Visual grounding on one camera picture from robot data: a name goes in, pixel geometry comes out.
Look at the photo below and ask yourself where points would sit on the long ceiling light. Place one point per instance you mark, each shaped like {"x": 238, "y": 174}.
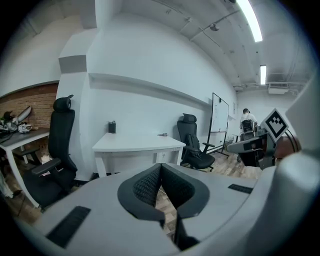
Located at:
{"x": 251, "y": 18}

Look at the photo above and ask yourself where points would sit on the dark grey desk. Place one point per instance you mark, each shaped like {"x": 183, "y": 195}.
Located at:
{"x": 25, "y": 137}

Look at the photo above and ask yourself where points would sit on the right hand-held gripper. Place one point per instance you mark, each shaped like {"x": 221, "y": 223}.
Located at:
{"x": 275, "y": 123}

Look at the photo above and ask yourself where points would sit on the white air conditioner unit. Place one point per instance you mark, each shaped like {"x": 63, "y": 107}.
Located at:
{"x": 277, "y": 88}

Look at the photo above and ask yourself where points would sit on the whiteboard on black stand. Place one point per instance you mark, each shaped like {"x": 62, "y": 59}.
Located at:
{"x": 220, "y": 115}

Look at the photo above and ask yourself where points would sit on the black office chair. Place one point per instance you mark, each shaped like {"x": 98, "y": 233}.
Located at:
{"x": 61, "y": 140}
{"x": 196, "y": 147}

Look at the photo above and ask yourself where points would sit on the white desk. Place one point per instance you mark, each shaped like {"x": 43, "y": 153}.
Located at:
{"x": 140, "y": 143}

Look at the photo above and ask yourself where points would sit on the black pen holder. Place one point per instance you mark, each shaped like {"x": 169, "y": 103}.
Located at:
{"x": 112, "y": 127}

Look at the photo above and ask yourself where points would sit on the black backpack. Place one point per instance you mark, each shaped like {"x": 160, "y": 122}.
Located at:
{"x": 193, "y": 143}

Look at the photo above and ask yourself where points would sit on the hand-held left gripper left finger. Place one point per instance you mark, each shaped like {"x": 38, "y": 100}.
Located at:
{"x": 146, "y": 191}

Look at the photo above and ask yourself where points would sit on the short ceiling light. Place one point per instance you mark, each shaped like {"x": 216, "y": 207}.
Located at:
{"x": 263, "y": 74}

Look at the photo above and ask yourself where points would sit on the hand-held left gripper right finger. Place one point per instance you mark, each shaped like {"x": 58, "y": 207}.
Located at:
{"x": 178, "y": 191}

